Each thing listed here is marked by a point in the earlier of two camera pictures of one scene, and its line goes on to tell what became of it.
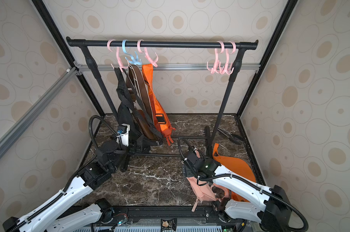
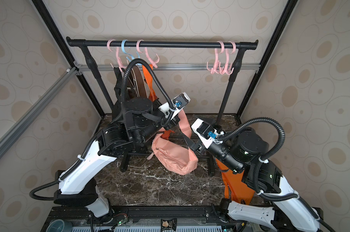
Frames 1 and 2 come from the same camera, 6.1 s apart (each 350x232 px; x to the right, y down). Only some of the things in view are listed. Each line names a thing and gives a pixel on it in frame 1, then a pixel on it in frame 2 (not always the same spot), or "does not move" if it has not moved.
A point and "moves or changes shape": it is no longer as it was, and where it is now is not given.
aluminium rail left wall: [10, 137] does not move
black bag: [138, 143] moves or changes shape
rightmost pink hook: [229, 69] does not move
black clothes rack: [82, 42] does not move
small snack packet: [170, 224] does not move
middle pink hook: [153, 63] does not move
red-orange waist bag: [160, 113] does not move
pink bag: [204, 192] -> [177, 155]
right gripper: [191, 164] -> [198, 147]
